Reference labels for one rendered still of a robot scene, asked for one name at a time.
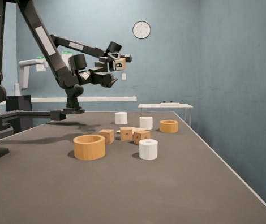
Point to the orange-brown open cup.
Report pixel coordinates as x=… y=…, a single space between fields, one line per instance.
x=168 y=126

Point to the tan hollow ring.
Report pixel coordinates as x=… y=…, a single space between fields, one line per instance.
x=89 y=147

